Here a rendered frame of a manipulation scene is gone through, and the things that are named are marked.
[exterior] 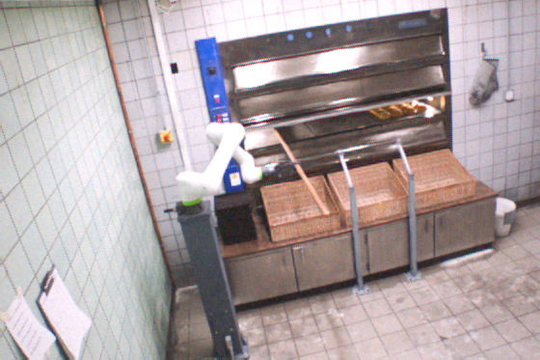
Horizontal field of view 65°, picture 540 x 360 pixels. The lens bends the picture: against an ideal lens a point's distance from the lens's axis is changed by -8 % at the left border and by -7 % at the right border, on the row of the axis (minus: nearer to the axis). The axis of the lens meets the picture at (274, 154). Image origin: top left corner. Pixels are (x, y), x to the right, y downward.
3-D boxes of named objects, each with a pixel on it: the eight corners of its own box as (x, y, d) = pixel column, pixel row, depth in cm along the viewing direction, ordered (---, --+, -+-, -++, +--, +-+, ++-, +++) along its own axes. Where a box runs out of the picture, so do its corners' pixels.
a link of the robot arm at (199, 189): (206, 188, 257) (242, 119, 284) (185, 186, 265) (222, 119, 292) (217, 201, 266) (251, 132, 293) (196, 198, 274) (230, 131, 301)
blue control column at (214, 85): (230, 193, 590) (197, 27, 515) (242, 190, 591) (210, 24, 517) (244, 277, 410) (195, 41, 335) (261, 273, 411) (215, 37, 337)
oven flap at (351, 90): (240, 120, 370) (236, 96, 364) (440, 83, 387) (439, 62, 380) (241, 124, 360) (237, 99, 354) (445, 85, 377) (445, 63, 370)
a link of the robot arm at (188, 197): (197, 207, 271) (189, 179, 264) (177, 204, 279) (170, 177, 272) (209, 198, 281) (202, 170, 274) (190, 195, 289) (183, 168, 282)
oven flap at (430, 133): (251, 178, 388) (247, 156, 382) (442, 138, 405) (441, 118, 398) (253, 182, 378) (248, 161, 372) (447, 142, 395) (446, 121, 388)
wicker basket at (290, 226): (263, 215, 394) (258, 186, 384) (326, 202, 398) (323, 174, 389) (271, 243, 348) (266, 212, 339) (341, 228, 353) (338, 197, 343)
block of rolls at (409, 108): (359, 104, 455) (359, 99, 454) (402, 96, 460) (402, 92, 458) (381, 120, 399) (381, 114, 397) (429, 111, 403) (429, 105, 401)
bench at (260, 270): (224, 279, 411) (210, 225, 391) (464, 223, 433) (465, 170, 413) (228, 318, 358) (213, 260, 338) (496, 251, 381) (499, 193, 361)
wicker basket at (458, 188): (392, 187, 405) (391, 159, 396) (448, 175, 409) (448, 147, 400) (415, 210, 360) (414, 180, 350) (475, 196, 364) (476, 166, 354)
